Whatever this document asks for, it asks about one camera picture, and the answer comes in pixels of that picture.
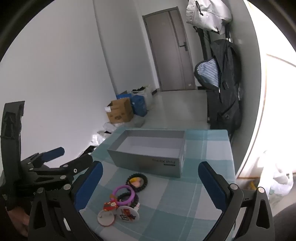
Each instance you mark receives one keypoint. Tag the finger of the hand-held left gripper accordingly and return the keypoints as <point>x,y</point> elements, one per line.
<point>54,153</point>
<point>78,163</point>

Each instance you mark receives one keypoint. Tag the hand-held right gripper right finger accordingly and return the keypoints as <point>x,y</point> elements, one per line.
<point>212,185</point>

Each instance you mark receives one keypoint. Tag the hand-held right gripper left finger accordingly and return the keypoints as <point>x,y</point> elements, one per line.
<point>89,185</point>

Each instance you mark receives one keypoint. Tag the white round badge red print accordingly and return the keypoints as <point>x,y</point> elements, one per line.
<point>127,214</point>

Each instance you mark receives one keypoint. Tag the grey cardboard box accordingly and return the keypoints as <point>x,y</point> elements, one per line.
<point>143,162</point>

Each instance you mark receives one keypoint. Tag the person's left hand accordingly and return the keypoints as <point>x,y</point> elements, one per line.
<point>19,221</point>

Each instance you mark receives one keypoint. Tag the crumpled white plastic bag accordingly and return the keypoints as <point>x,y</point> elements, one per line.
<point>97,138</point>
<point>111,127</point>

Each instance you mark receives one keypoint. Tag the brown cardboard box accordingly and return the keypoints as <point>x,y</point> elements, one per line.
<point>120,111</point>

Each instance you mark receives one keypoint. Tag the large white plastic bag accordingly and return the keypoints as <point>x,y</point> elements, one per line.
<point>279,180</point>

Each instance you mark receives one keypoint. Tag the blue cardboard box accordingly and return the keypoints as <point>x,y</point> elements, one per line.
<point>140,105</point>
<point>122,95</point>

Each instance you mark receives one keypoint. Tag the person's right leg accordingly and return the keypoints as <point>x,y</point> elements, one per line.
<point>285,224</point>

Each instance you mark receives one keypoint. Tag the dark backpack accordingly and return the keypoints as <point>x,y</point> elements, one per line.
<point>227,92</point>

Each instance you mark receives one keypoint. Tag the white bag with black contents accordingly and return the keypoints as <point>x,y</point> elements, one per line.
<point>146,95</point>

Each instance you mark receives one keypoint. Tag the grey door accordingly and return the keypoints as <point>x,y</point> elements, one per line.
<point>166,58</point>

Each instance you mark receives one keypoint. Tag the black coat rack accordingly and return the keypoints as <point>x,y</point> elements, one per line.
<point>203,44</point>

